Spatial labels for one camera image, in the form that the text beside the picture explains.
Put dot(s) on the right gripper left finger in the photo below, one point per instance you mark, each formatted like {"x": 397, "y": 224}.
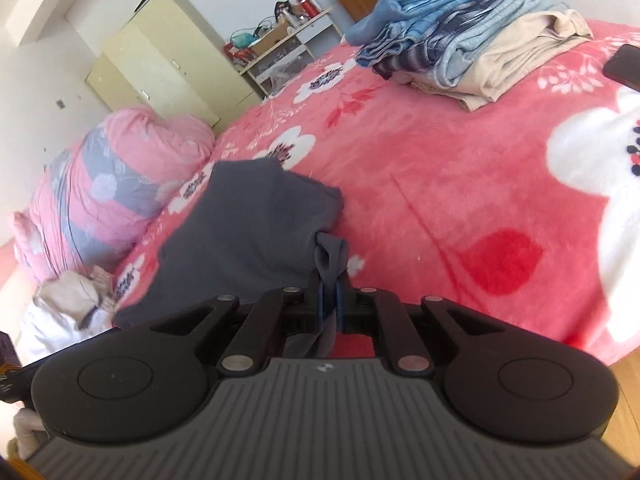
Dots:
{"x": 323, "y": 304}

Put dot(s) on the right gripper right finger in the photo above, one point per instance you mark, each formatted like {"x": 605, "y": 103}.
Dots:
{"x": 340, "y": 302}

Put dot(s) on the dark grey shorts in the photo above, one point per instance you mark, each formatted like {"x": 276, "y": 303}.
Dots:
{"x": 256, "y": 227}

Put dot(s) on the beige white crumpled clothes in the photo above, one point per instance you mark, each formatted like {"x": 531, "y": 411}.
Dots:
{"x": 73, "y": 308}

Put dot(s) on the red floral bed blanket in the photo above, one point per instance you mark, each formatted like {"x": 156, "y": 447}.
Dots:
{"x": 526, "y": 210}

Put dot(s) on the white shelf unit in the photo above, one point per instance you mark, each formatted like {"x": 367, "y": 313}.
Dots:
{"x": 270, "y": 71}

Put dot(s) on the pink grey floral duvet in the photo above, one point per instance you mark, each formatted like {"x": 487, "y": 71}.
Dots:
{"x": 98, "y": 197}

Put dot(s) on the cardboard box on shelf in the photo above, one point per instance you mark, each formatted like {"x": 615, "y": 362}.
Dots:
{"x": 270, "y": 39}

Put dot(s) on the red bottle on shelf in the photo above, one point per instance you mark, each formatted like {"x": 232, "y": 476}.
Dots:
{"x": 309, "y": 8}

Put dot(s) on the cream yellow wardrobe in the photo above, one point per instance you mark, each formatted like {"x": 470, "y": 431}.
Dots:
{"x": 169, "y": 58}

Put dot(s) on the beige folded garment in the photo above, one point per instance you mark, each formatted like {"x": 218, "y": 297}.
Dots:
{"x": 523, "y": 46}

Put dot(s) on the black smartphone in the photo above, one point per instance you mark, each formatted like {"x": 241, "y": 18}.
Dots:
{"x": 624, "y": 67}

